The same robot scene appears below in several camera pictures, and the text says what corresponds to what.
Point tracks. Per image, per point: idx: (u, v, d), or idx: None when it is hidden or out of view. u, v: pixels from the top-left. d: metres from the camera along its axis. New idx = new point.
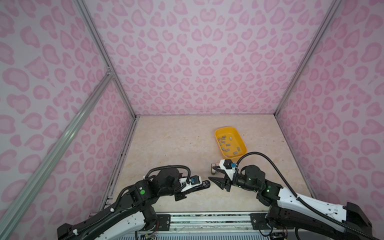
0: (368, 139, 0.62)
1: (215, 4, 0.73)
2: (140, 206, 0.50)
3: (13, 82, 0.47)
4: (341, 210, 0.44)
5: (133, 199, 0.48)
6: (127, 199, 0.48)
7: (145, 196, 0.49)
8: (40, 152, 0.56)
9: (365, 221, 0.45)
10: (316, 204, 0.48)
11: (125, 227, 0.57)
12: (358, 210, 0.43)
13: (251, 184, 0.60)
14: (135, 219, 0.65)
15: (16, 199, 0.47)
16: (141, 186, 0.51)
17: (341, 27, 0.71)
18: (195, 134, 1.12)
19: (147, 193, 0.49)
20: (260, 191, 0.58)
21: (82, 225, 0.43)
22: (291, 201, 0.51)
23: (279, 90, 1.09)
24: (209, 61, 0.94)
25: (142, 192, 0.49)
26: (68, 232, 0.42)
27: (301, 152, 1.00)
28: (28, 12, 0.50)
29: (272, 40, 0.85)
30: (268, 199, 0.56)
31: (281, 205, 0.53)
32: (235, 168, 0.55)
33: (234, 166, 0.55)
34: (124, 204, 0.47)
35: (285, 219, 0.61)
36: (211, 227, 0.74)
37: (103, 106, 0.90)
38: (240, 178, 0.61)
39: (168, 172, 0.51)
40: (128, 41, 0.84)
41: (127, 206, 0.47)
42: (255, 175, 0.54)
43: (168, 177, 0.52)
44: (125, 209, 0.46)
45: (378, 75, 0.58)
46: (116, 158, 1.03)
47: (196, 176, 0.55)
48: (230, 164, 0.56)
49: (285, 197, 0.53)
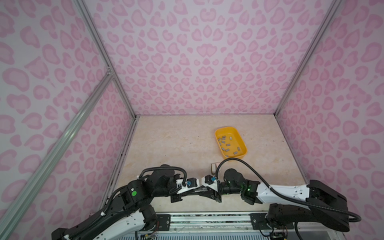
0: (368, 139, 0.62)
1: (215, 4, 0.73)
2: (133, 208, 0.47)
3: (13, 82, 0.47)
4: (305, 189, 0.47)
5: (124, 202, 0.45)
6: (119, 201, 0.46)
7: (136, 198, 0.46)
8: (40, 152, 0.56)
9: (331, 195, 0.46)
10: (284, 189, 0.51)
11: (125, 228, 0.57)
12: (319, 185, 0.45)
13: (235, 186, 0.65)
14: (135, 219, 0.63)
15: (16, 199, 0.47)
16: (133, 187, 0.48)
17: (341, 27, 0.71)
18: (195, 134, 1.12)
19: (139, 194, 0.47)
20: (243, 191, 0.62)
21: (75, 230, 0.42)
22: (267, 193, 0.55)
23: (279, 90, 1.09)
24: (209, 61, 0.94)
25: (134, 194, 0.47)
26: (61, 237, 0.42)
27: (301, 152, 1.00)
28: (28, 12, 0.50)
29: (272, 40, 0.85)
30: (251, 198, 0.60)
31: (260, 199, 0.59)
32: (217, 181, 0.68)
33: (214, 179, 0.69)
34: (115, 207, 0.45)
35: (279, 216, 0.62)
36: (211, 227, 0.74)
37: (103, 106, 0.90)
38: (225, 185, 0.66)
39: (162, 172, 0.49)
40: (128, 41, 0.84)
41: (119, 208, 0.45)
42: (232, 177, 0.60)
43: (163, 178, 0.49)
44: (116, 212, 0.44)
45: (378, 75, 0.58)
46: (116, 158, 1.03)
47: (193, 179, 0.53)
48: (209, 179, 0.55)
49: (261, 190, 0.57)
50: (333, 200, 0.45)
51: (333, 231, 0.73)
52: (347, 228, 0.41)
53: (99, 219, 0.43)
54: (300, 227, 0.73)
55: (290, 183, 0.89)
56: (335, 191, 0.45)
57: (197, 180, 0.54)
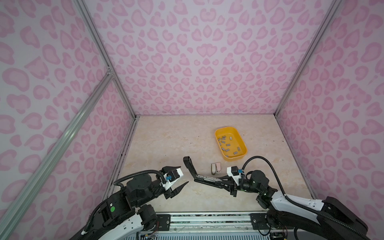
0: (368, 139, 0.62)
1: (215, 4, 0.73)
2: (113, 224, 0.46)
3: (13, 82, 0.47)
4: (319, 203, 0.48)
5: (104, 218, 0.44)
6: (99, 218, 0.45)
7: (116, 213, 0.44)
8: (40, 152, 0.56)
9: (349, 217, 0.45)
10: (299, 199, 0.53)
11: (121, 233, 0.58)
12: (335, 202, 0.45)
13: (256, 187, 0.67)
14: (132, 223, 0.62)
15: (16, 199, 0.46)
16: (112, 202, 0.46)
17: (341, 27, 0.71)
18: (195, 134, 1.11)
19: (118, 209, 0.44)
20: (260, 195, 0.65)
21: None
22: (281, 200, 0.58)
23: (279, 90, 1.09)
24: (209, 61, 0.94)
25: (113, 209, 0.45)
26: None
27: (301, 152, 1.00)
28: (28, 12, 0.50)
29: (272, 40, 0.85)
30: (266, 202, 0.63)
31: (273, 205, 0.61)
32: (242, 173, 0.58)
33: (241, 171, 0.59)
34: (95, 224, 0.44)
35: (281, 217, 0.62)
36: (211, 227, 0.74)
37: (103, 106, 0.90)
38: (245, 183, 0.67)
39: (135, 184, 0.44)
40: (128, 41, 0.84)
41: (98, 225, 0.44)
42: (259, 179, 0.61)
43: (137, 190, 0.44)
44: (96, 229, 0.44)
45: (378, 75, 0.58)
46: (116, 158, 1.03)
47: (173, 172, 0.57)
48: (237, 170, 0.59)
49: (276, 197, 0.60)
50: (349, 222, 0.44)
51: None
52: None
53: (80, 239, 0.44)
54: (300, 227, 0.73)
55: (290, 183, 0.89)
56: (354, 215, 0.43)
57: (178, 171, 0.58)
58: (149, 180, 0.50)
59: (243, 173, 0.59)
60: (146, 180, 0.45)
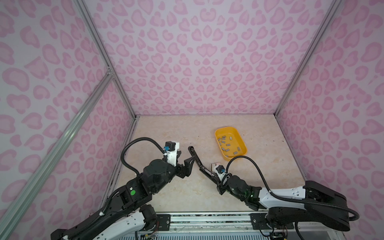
0: (368, 139, 0.62)
1: (215, 4, 0.73)
2: (132, 208, 0.47)
3: (13, 82, 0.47)
4: (301, 190, 0.49)
5: (123, 201, 0.45)
6: (118, 200, 0.45)
7: (136, 196, 0.45)
8: (40, 152, 0.56)
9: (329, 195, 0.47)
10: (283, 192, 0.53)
11: (125, 228, 0.57)
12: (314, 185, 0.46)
13: (237, 193, 0.67)
14: (135, 219, 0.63)
15: (16, 199, 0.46)
16: (131, 186, 0.47)
17: (341, 27, 0.71)
18: (195, 134, 1.12)
19: (138, 193, 0.46)
20: (247, 198, 0.64)
21: (74, 230, 0.42)
22: (268, 198, 0.57)
23: (279, 90, 1.09)
24: (209, 61, 0.94)
25: (133, 192, 0.46)
26: (60, 238, 0.41)
27: (301, 152, 1.00)
28: (28, 12, 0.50)
29: (272, 40, 0.85)
30: (256, 204, 0.61)
31: (262, 204, 0.60)
32: (225, 173, 0.75)
33: (224, 170, 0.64)
34: (114, 207, 0.44)
35: (279, 217, 0.62)
36: (211, 227, 0.74)
37: (103, 106, 0.90)
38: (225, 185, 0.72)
39: (153, 170, 0.44)
40: (128, 41, 0.84)
41: (117, 208, 0.44)
42: (236, 184, 0.61)
43: (154, 175, 0.45)
44: (115, 212, 0.44)
45: (378, 75, 0.58)
46: (116, 158, 1.03)
47: (169, 142, 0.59)
48: (220, 169, 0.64)
49: (262, 195, 0.59)
50: (331, 200, 0.46)
51: (333, 231, 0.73)
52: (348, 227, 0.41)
53: (98, 220, 0.43)
54: (301, 227, 0.74)
55: (290, 183, 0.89)
56: (332, 190, 0.45)
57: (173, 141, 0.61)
58: (164, 166, 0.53)
59: (226, 171, 0.76)
60: (162, 166, 0.46)
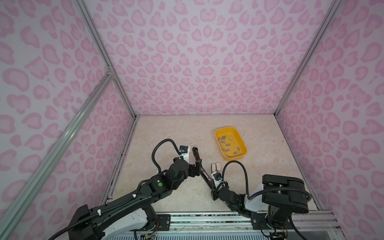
0: (368, 139, 0.62)
1: (215, 4, 0.73)
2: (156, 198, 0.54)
3: (13, 82, 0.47)
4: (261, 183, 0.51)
5: (151, 190, 0.52)
6: (147, 188, 0.52)
7: (162, 189, 0.53)
8: (40, 152, 0.56)
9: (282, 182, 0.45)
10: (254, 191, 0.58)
11: (130, 222, 0.56)
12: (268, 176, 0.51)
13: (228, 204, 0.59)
14: (139, 215, 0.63)
15: (16, 199, 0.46)
16: (158, 179, 0.55)
17: (341, 27, 0.71)
18: (195, 134, 1.11)
19: (164, 186, 0.54)
20: (238, 207, 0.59)
21: (104, 207, 0.45)
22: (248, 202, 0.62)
23: (279, 90, 1.09)
24: (209, 61, 0.94)
25: (160, 184, 0.54)
26: (89, 213, 0.43)
27: (301, 152, 1.00)
28: (28, 12, 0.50)
29: (272, 40, 0.85)
30: (247, 212, 0.64)
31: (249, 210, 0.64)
32: (221, 180, 0.79)
33: (220, 178, 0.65)
34: (144, 193, 0.51)
35: (272, 216, 0.64)
36: (211, 227, 0.74)
37: (103, 106, 0.90)
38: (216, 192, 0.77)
39: (178, 167, 0.54)
40: (128, 40, 0.84)
41: (147, 194, 0.50)
42: (226, 197, 0.64)
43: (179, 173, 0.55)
44: (146, 197, 0.50)
45: (377, 75, 0.58)
46: (116, 158, 1.03)
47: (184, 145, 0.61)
48: (217, 176, 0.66)
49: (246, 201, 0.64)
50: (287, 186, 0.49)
51: (333, 231, 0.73)
52: (305, 209, 0.43)
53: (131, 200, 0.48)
54: (301, 227, 0.74)
55: None
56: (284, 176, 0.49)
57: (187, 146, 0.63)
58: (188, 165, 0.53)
59: (222, 179, 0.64)
60: (186, 164, 0.56)
